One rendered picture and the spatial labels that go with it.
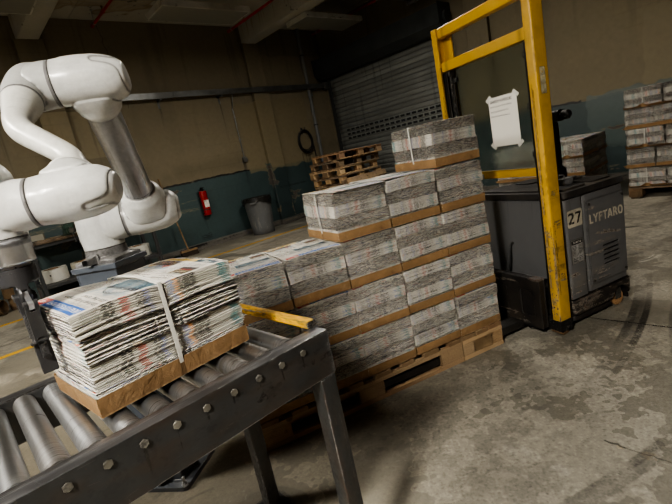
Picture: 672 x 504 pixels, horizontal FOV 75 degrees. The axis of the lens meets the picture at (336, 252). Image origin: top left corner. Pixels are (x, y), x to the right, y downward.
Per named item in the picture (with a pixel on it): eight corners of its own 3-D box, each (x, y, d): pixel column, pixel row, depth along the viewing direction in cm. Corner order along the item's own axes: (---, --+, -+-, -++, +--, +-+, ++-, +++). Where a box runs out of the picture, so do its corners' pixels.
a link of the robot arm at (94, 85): (129, 214, 188) (181, 203, 193) (133, 244, 180) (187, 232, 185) (40, 46, 124) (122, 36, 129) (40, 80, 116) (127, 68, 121)
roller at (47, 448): (38, 406, 114) (31, 389, 113) (82, 480, 79) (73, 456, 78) (15, 416, 111) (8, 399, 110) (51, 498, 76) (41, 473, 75)
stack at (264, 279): (245, 416, 232) (204, 266, 214) (424, 340, 276) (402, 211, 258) (264, 454, 197) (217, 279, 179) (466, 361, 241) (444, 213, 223)
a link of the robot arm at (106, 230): (89, 248, 183) (72, 196, 178) (135, 238, 187) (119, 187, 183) (78, 254, 168) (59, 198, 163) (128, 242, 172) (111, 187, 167)
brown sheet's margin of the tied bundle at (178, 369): (144, 349, 123) (139, 335, 122) (197, 367, 103) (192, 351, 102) (123, 359, 118) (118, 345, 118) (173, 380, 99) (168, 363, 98)
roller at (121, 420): (92, 382, 122) (86, 366, 121) (153, 440, 87) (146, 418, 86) (72, 391, 119) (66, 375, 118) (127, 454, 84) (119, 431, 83)
